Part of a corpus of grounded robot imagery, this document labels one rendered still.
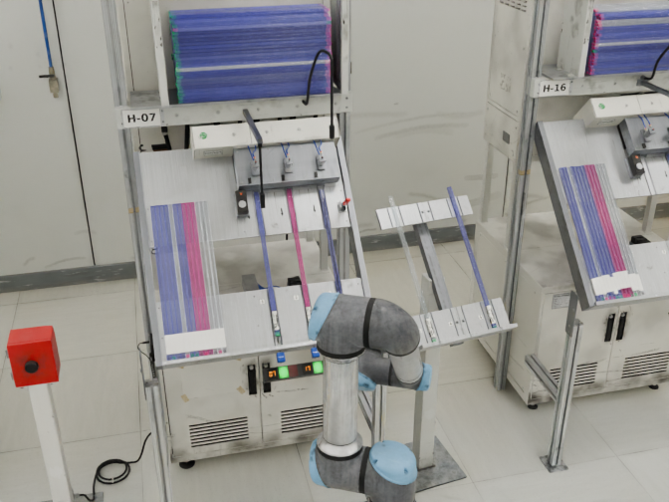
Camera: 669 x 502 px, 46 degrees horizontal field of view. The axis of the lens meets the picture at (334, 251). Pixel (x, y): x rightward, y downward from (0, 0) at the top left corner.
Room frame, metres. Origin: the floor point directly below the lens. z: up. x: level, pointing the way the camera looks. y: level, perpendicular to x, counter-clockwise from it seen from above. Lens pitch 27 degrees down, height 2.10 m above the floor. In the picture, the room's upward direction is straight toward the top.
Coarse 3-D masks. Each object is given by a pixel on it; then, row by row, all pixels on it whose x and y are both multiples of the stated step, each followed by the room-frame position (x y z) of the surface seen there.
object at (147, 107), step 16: (160, 32) 2.43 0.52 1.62; (160, 48) 2.43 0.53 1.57; (160, 64) 2.43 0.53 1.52; (160, 80) 2.43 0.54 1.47; (336, 80) 2.65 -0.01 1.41; (144, 96) 2.55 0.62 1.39; (160, 96) 2.43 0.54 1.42; (176, 96) 2.54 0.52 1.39; (304, 96) 2.54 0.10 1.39; (320, 96) 2.55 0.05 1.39; (128, 112) 2.44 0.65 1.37; (144, 112) 2.45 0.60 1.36; (160, 112) 2.46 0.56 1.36; (256, 288) 2.54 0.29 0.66; (144, 384) 1.98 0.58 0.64; (368, 400) 2.32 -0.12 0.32; (368, 416) 2.23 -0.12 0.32; (368, 496) 2.17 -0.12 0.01
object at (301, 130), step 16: (192, 128) 2.47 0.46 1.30; (208, 128) 2.48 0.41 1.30; (224, 128) 2.49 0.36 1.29; (240, 128) 2.50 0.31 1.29; (272, 128) 2.52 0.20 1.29; (288, 128) 2.53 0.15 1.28; (304, 128) 2.54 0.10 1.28; (320, 128) 2.55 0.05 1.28; (336, 128) 2.56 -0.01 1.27; (192, 144) 2.43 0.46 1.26; (208, 144) 2.44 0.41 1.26; (224, 144) 2.45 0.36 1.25; (240, 144) 2.46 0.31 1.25; (256, 144) 2.47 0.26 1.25; (272, 144) 2.49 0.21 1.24; (336, 144) 2.58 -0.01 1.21
